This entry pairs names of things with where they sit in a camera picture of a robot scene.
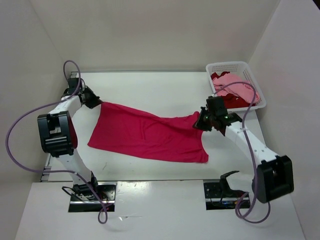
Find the dark red t shirt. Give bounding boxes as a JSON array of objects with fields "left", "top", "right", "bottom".
[{"left": 210, "top": 71, "right": 257, "bottom": 110}]

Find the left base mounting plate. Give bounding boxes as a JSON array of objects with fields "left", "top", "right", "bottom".
[{"left": 63, "top": 182, "right": 117, "bottom": 213}]

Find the magenta t shirt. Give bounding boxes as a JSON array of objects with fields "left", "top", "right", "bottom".
[{"left": 87, "top": 102, "right": 209, "bottom": 164}]

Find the base mounting plate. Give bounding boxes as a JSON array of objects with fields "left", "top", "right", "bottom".
[
  {"left": 203, "top": 179, "right": 245, "bottom": 211},
  {"left": 63, "top": 182, "right": 117, "bottom": 213}
]

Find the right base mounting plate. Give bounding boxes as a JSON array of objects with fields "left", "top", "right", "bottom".
[{"left": 203, "top": 179, "right": 245, "bottom": 211}]

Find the pink t shirt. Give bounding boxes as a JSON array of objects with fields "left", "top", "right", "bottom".
[{"left": 211, "top": 72, "right": 254, "bottom": 104}]

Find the white plastic basket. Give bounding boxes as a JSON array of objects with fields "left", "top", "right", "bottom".
[{"left": 205, "top": 61, "right": 267, "bottom": 110}]

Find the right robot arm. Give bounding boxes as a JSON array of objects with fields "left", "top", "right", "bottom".
[{"left": 193, "top": 96, "right": 294, "bottom": 204}]

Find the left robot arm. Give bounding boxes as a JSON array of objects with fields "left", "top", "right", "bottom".
[{"left": 37, "top": 77, "right": 103, "bottom": 200}]

